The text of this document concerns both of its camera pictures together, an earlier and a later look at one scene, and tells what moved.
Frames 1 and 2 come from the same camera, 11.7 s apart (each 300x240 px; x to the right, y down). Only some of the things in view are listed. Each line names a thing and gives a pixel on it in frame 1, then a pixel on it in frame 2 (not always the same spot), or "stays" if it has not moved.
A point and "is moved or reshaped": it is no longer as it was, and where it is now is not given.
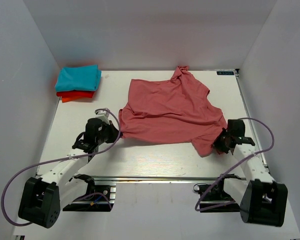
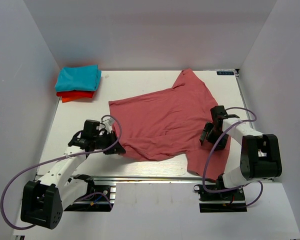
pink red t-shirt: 175,110 is moved or reshaped
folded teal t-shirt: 81,78 stays
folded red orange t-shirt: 67,96 stays
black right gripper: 217,144 → 208,128
